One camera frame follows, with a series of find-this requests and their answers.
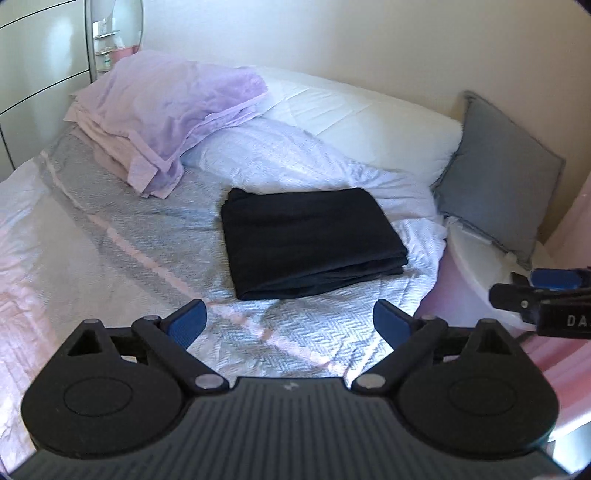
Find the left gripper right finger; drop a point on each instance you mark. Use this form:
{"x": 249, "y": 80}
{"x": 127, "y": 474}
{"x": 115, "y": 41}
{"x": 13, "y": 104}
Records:
{"x": 412, "y": 340}

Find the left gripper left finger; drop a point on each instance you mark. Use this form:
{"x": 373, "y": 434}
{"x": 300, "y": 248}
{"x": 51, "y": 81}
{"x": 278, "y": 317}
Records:
{"x": 167, "y": 341}

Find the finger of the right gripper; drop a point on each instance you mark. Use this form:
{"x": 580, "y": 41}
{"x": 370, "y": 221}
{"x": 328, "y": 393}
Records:
{"x": 521, "y": 299}
{"x": 561, "y": 279}

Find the black trousers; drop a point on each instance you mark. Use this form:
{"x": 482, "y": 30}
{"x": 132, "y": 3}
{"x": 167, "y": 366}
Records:
{"x": 293, "y": 245}

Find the white round bedside table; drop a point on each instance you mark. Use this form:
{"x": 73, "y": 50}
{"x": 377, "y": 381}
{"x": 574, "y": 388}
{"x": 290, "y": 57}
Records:
{"x": 472, "y": 264}

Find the grey cushion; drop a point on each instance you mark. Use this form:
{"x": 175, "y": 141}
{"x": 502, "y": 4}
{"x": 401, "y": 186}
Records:
{"x": 500, "y": 181}

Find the pink and grey bedspread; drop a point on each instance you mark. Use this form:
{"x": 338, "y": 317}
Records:
{"x": 78, "y": 243}

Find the white pillow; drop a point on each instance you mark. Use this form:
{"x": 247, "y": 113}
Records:
{"x": 367, "y": 126}

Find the lilac pillow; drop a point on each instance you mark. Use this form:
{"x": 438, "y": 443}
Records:
{"x": 151, "y": 107}

